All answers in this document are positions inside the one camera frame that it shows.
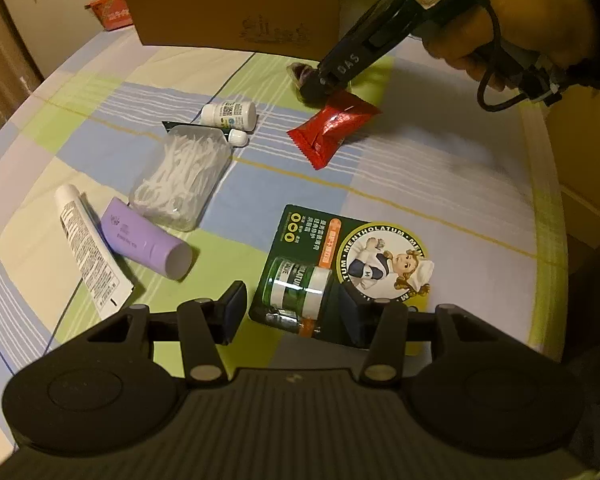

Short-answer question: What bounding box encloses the red snack packet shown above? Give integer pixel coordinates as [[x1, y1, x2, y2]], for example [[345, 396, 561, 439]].
[[286, 92, 384, 169]]

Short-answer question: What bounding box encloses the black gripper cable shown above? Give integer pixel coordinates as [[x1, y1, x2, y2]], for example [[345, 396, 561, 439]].
[[455, 0, 536, 112]]

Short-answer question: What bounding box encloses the white cream tube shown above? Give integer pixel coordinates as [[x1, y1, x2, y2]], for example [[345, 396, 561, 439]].
[[53, 183, 135, 319]]

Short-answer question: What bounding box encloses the person's right hand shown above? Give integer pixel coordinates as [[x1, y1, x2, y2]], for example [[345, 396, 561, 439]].
[[423, 0, 597, 84]]

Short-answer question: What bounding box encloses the purple tube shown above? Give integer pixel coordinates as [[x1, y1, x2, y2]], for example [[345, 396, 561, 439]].
[[100, 196, 194, 281]]

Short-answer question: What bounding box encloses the person's right forearm dark sleeve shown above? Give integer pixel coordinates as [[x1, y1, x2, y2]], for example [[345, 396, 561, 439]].
[[549, 0, 600, 92]]

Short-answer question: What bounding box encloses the clear box of floss picks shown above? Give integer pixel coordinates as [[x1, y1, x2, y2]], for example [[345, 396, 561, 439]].
[[128, 125, 231, 234]]

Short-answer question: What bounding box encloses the white pill bottle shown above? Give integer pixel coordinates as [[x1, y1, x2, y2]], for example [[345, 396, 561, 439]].
[[201, 101, 257, 134]]

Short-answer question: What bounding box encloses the red printed carton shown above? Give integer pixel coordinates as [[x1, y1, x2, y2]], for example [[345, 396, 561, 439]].
[[84, 0, 134, 31]]

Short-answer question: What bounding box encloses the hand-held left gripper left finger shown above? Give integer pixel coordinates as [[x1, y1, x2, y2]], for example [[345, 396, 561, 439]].
[[99, 281, 247, 387]]

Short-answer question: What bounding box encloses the desktop with checked cloth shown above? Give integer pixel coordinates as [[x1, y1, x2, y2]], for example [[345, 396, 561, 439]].
[[0, 25, 570, 441]]

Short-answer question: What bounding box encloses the wooden cabinet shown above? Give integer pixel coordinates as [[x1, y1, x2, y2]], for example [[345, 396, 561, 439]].
[[0, 0, 47, 147]]

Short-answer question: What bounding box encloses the brown cardboard box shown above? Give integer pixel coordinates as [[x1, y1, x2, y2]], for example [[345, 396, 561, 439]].
[[122, 0, 412, 62]]

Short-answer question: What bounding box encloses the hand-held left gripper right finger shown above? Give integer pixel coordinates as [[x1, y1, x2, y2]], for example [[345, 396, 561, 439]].
[[338, 289, 492, 386]]

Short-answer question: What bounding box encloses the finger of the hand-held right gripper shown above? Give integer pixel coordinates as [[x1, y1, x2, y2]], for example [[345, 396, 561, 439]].
[[299, 76, 355, 107]]

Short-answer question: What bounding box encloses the green ointment blister card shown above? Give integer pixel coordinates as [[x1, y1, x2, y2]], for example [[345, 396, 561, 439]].
[[248, 203, 435, 349]]

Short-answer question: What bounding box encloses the dark snack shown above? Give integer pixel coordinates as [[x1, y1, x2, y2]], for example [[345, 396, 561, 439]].
[[286, 60, 324, 92]]

